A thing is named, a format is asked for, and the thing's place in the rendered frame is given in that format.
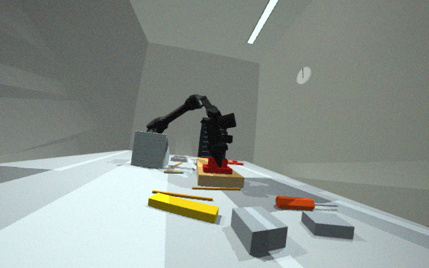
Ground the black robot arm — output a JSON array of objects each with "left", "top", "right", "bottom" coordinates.
[{"left": 146, "top": 94, "right": 236, "bottom": 144}]

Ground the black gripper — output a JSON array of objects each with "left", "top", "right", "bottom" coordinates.
[{"left": 207, "top": 130, "right": 228, "bottom": 168}]

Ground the tan rectangular floor panel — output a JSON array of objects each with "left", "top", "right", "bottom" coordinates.
[{"left": 196, "top": 158, "right": 244, "bottom": 188}]

